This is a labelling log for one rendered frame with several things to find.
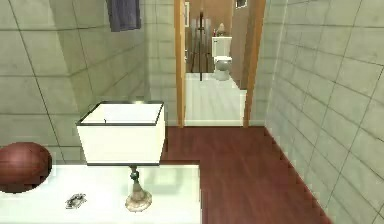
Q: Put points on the white toilet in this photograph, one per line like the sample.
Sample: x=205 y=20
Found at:
x=222 y=55

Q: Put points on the framed wall picture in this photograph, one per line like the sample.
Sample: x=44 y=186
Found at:
x=240 y=3

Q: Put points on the wooden door frame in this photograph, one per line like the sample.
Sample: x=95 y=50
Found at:
x=180 y=66

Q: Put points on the black floor lamp stand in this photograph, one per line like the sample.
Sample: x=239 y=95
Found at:
x=200 y=43

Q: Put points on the brown ball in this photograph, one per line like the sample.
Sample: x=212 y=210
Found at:
x=21 y=166

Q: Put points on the white square-shade table lamp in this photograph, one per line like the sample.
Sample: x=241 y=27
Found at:
x=123 y=140

